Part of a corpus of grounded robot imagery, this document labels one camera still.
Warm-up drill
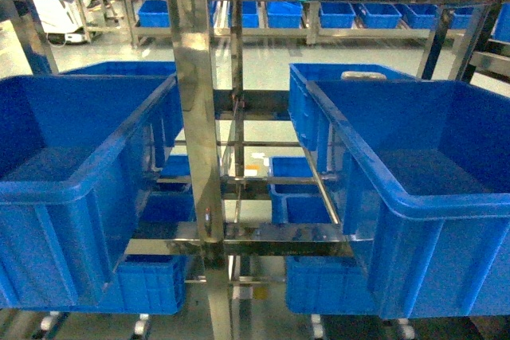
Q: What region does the lower blue bin right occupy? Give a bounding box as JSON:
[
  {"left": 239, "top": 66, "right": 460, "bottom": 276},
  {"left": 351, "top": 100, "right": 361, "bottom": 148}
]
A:
[{"left": 285, "top": 256, "right": 375, "bottom": 315}]

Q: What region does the large blue bin right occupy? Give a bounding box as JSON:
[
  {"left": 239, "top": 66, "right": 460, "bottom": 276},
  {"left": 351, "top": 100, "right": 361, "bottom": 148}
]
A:
[{"left": 307, "top": 80, "right": 509, "bottom": 319}]

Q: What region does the large blue bin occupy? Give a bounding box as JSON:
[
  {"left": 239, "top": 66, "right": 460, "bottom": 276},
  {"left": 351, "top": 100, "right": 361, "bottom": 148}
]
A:
[
  {"left": 1, "top": 75, "right": 179, "bottom": 309},
  {"left": 307, "top": 80, "right": 509, "bottom": 319}
]

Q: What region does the large blue bin left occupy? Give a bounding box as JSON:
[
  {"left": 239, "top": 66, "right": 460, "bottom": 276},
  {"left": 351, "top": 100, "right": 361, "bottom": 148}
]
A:
[{"left": 1, "top": 75, "right": 179, "bottom": 309}]

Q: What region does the lower blue bin left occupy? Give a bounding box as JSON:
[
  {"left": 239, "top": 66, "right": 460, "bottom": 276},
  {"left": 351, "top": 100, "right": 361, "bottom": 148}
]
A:
[{"left": 73, "top": 254, "right": 188, "bottom": 315}]

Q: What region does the stainless steel rack upright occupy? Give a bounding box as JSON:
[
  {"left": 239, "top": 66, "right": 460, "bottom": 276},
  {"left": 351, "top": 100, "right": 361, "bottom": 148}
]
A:
[{"left": 167, "top": 0, "right": 233, "bottom": 339}]

